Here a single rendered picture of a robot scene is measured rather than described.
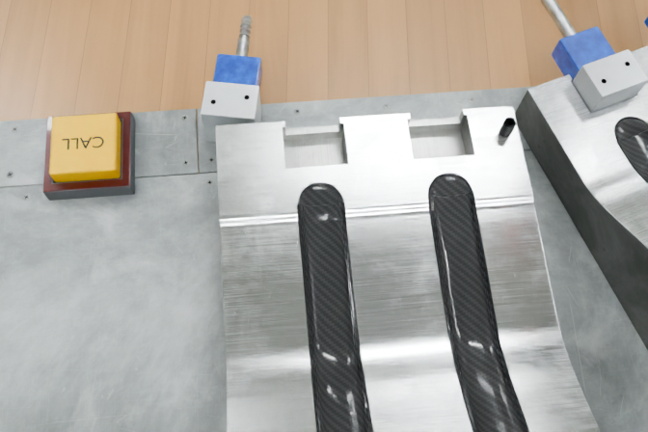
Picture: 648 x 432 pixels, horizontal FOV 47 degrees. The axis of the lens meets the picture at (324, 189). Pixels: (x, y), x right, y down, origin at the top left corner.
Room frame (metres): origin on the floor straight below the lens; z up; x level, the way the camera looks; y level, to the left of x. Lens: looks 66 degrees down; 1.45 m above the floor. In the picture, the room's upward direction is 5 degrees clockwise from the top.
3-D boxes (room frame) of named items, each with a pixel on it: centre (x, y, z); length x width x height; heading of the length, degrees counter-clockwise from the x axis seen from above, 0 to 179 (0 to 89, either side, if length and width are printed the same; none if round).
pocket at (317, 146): (0.29, 0.01, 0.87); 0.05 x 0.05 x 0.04; 10
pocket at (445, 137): (0.30, -0.10, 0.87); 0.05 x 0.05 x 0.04; 10
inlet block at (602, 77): (0.43, -0.23, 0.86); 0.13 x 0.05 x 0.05; 27
